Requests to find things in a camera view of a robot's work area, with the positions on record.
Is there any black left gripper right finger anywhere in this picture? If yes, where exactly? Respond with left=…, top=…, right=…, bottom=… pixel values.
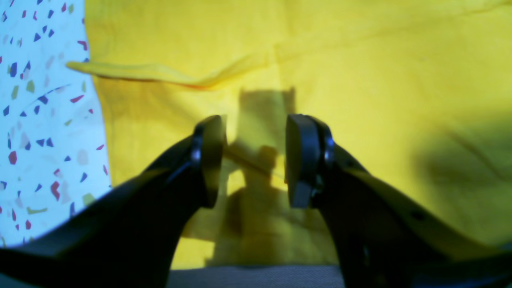
left=286, top=114, right=511, bottom=288

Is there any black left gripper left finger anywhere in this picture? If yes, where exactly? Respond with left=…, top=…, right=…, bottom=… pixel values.
left=1, top=115, right=225, bottom=288

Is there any yellow orange T-shirt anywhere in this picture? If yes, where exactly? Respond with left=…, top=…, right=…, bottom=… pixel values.
left=67, top=0, right=512, bottom=270

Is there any terrazzo patterned white tablecloth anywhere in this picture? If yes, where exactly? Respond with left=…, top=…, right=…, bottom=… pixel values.
left=0, top=0, right=110, bottom=248

